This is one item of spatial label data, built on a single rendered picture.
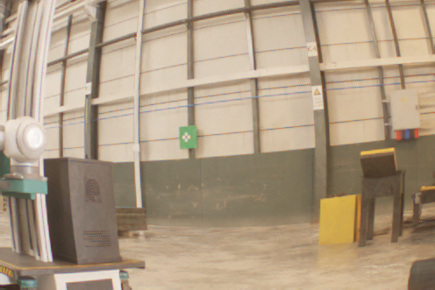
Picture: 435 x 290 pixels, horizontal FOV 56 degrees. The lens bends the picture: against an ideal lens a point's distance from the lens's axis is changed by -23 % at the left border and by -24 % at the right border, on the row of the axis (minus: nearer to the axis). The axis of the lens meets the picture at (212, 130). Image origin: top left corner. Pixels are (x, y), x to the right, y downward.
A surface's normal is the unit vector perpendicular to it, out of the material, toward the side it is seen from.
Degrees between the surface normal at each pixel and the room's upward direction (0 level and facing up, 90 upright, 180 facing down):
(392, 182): 90
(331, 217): 90
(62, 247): 90
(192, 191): 90
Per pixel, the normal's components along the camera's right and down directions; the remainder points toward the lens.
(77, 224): 0.85, -0.09
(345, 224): -0.54, -0.09
